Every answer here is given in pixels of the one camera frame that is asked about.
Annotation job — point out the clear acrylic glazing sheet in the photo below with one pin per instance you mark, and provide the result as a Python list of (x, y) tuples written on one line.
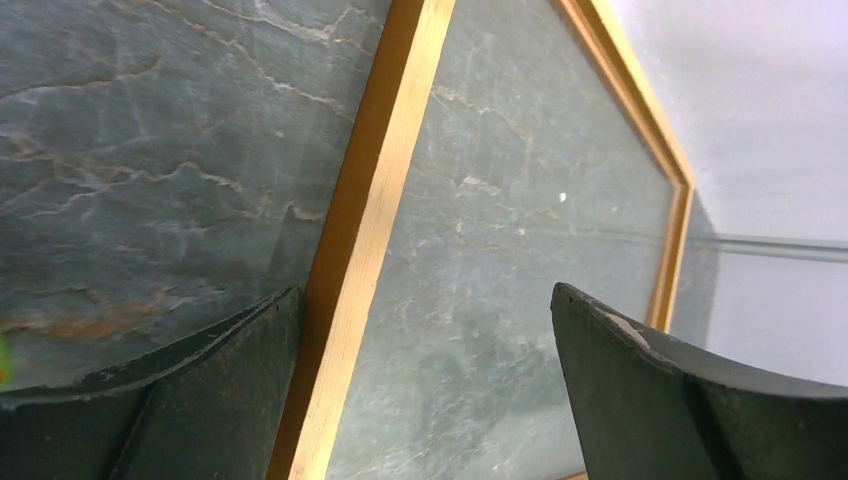
[(525, 174)]

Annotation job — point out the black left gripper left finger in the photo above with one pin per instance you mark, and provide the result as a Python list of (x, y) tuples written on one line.
[(207, 406)]

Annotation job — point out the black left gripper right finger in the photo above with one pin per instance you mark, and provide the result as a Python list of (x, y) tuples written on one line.
[(650, 406)]

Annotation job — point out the wooden picture frame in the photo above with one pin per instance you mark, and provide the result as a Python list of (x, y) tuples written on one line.
[(355, 236)]

